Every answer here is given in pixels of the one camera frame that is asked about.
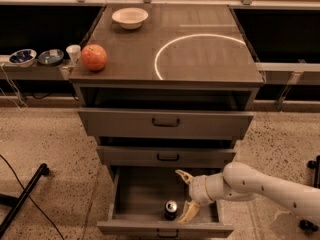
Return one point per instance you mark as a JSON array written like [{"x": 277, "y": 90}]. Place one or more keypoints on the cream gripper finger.
[
  {"x": 190, "y": 210},
  {"x": 186, "y": 177}
]

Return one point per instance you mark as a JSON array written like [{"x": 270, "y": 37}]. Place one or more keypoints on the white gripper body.
[{"x": 198, "y": 190}]

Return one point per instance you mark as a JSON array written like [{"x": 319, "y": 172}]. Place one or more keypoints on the dark pepsi can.
[{"x": 170, "y": 210}]

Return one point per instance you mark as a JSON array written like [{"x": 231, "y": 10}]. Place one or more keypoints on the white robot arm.
[{"x": 240, "y": 182}]

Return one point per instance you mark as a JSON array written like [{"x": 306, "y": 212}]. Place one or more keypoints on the grey bottom drawer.
[{"x": 138, "y": 207}]

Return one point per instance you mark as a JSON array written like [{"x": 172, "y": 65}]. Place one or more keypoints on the grey drawer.
[
  {"x": 165, "y": 157},
  {"x": 138, "y": 207},
  {"x": 165, "y": 124}
]

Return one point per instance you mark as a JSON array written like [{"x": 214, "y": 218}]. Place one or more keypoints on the grey middle drawer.
[{"x": 165, "y": 157}]

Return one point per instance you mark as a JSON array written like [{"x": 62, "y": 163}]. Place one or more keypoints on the grey drawer cabinet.
[{"x": 184, "y": 57}]

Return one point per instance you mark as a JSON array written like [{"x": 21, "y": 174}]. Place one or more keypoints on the grey top drawer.
[{"x": 165, "y": 124}]

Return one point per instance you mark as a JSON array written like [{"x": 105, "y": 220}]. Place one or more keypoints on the black stand leg right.
[{"x": 305, "y": 225}]

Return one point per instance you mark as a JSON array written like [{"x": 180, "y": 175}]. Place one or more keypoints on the black stand leg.
[
  {"x": 305, "y": 225},
  {"x": 15, "y": 203}
]

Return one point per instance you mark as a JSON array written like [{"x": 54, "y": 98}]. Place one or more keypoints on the grey side shelf right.
[{"x": 288, "y": 86}]

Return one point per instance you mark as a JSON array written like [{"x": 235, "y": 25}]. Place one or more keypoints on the grey side shelf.
[
  {"x": 288, "y": 86},
  {"x": 35, "y": 72}
]

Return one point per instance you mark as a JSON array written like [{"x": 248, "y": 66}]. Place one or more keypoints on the red apple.
[{"x": 94, "y": 57}]

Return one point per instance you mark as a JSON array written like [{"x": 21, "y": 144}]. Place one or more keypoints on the white bowl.
[{"x": 130, "y": 18}]

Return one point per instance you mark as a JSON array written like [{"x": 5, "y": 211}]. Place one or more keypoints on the white paper cup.
[{"x": 74, "y": 52}]

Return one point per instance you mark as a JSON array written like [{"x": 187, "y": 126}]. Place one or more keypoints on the black stand leg left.
[{"x": 15, "y": 203}]

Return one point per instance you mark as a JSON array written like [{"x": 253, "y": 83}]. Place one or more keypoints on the grey blue bowl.
[{"x": 51, "y": 57}]

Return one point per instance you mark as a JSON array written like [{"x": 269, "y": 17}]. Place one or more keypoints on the grey side shelf left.
[{"x": 35, "y": 72}]

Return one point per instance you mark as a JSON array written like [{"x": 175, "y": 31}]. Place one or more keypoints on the blue patterned bowl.
[{"x": 23, "y": 58}]

